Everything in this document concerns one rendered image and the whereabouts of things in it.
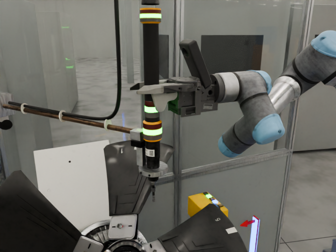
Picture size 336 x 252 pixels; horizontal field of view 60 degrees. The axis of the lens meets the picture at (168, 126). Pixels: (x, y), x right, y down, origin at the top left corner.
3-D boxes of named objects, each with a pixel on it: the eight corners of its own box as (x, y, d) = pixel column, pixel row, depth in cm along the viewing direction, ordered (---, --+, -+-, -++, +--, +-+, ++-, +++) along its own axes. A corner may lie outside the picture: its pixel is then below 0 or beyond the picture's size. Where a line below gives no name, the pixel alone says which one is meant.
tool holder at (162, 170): (126, 171, 70) (124, 133, 67) (142, 160, 76) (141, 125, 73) (157, 180, 66) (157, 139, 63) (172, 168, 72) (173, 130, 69)
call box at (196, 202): (187, 216, 130) (187, 195, 126) (206, 210, 134) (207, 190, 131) (206, 238, 116) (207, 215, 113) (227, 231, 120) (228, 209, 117)
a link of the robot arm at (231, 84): (240, 74, 69) (220, 70, 76) (224, 75, 67) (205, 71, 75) (238, 104, 72) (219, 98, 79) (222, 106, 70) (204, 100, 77)
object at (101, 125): (2, 108, 95) (2, 104, 94) (7, 107, 96) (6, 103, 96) (137, 136, 69) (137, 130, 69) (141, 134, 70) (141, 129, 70)
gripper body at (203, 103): (179, 118, 65) (223, 111, 70) (179, 79, 63) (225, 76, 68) (164, 110, 72) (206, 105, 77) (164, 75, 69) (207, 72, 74)
